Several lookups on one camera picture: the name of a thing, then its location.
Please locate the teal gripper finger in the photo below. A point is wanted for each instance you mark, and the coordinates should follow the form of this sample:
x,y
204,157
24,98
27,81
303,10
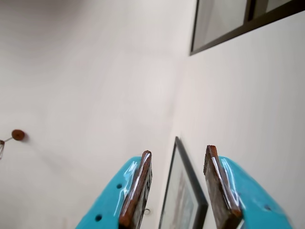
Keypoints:
x,y
112,190
247,202

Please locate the round ceiling spotlight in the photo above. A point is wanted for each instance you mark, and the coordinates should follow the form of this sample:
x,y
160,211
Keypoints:
x,y
147,211

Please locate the black framed picture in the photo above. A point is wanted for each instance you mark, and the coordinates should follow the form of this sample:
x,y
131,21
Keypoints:
x,y
181,190

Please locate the brown ceiling rose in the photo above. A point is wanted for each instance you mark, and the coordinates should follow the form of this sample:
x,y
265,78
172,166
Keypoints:
x,y
17,134

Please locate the dark framed glass panel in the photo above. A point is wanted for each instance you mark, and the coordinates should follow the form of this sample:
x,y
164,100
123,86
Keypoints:
x,y
214,23

